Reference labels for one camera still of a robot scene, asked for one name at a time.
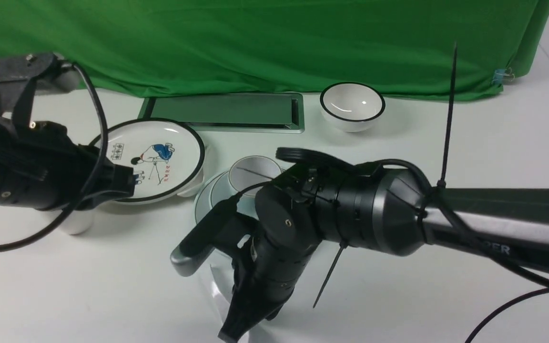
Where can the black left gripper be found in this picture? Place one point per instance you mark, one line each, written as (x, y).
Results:
(114, 182)

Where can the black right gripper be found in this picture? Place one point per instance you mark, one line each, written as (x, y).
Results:
(269, 253)

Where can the pale blue shallow bowl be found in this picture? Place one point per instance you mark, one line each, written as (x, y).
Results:
(246, 203)

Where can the pale blue ceramic cup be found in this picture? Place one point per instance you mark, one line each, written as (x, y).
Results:
(252, 170)

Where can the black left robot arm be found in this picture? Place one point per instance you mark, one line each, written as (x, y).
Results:
(40, 167)

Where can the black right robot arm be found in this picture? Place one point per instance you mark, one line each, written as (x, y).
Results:
(385, 206)

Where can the white cup with black rim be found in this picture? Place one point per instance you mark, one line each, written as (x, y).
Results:
(77, 223)

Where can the white plate with cartoon figures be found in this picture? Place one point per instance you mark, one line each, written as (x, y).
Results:
(167, 158)

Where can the pale blue flat plate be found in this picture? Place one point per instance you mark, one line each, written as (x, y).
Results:
(202, 202)

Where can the white bowl with black rim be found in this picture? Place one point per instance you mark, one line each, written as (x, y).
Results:
(351, 107)

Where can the black zip tie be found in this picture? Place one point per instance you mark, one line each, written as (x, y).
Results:
(451, 101)

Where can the green backdrop cloth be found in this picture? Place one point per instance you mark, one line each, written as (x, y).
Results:
(401, 48)

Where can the blue binder clip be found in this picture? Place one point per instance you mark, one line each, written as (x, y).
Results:
(503, 76)

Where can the metal table cable tray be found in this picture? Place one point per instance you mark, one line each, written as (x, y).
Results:
(239, 112)

